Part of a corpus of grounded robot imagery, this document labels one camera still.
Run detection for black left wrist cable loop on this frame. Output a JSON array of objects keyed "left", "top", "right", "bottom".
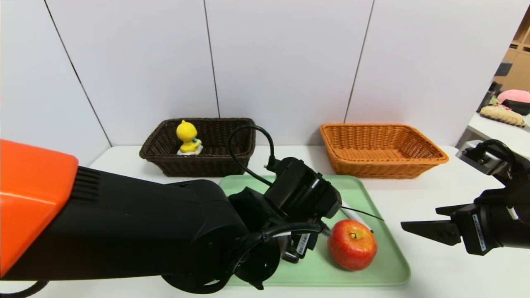
[{"left": 228, "top": 124, "right": 277, "bottom": 187}]

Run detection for thin black wire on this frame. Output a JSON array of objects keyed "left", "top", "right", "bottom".
[{"left": 342, "top": 206, "right": 384, "bottom": 221}]

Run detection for orange wicker basket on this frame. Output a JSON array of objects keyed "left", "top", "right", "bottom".
[{"left": 319, "top": 123, "right": 449, "bottom": 179}]

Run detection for light green plastic tray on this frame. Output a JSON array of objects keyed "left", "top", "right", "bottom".
[{"left": 219, "top": 175, "right": 411, "bottom": 287}]

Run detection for pink plush toy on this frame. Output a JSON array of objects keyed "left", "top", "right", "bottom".
[{"left": 496, "top": 90, "right": 530, "bottom": 105}]

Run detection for red yellow apple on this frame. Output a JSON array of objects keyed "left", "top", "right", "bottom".
[{"left": 327, "top": 219, "right": 378, "bottom": 271}]

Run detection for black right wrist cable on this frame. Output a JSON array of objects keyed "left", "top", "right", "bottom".
[{"left": 476, "top": 139, "right": 520, "bottom": 185}]

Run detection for yellow duck toy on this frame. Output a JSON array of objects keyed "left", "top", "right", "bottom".
[{"left": 176, "top": 120, "right": 203, "bottom": 156}]

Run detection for dark brown wicker basket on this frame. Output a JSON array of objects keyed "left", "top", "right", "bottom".
[{"left": 139, "top": 118, "right": 256, "bottom": 178}]

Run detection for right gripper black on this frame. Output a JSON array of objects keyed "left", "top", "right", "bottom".
[{"left": 400, "top": 203, "right": 530, "bottom": 256}]

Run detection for wooden shelf unit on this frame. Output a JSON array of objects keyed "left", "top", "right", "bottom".
[{"left": 499, "top": 4, "right": 530, "bottom": 92}]

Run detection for white marker pen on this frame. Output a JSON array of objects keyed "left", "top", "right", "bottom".
[{"left": 340, "top": 202, "right": 373, "bottom": 232}]

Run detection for beige woven pouch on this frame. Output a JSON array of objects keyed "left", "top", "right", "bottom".
[{"left": 479, "top": 106, "right": 525, "bottom": 127}]

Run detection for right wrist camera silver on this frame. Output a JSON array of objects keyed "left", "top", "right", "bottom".
[{"left": 455, "top": 141, "right": 504, "bottom": 175}]

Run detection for white side table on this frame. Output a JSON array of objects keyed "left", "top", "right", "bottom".
[{"left": 455, "top": 113, "right": 530, "bottom": 163}]

